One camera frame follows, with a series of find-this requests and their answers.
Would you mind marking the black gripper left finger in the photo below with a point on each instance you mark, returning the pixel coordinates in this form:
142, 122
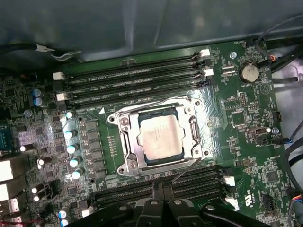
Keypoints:
151, 212

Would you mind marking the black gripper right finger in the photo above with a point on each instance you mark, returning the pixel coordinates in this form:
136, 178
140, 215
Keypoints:
182, 212

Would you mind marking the socket locking lever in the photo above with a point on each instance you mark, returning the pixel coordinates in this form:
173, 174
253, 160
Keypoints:
185, 170
154, 103

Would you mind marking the silver CPU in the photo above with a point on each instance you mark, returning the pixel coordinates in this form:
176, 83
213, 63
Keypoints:
163, 137

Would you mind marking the metal socket cover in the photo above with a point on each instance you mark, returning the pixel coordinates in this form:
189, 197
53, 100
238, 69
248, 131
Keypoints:
129, 137

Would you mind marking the CPU socket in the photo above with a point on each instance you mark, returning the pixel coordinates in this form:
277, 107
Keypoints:
163, 168

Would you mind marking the green motherboard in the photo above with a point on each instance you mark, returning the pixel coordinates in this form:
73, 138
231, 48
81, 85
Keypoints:
217, 142

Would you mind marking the round coin battery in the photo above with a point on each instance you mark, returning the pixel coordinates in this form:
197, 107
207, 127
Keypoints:
249, 72

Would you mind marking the black PC case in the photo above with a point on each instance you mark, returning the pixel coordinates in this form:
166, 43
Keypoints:
118, 23

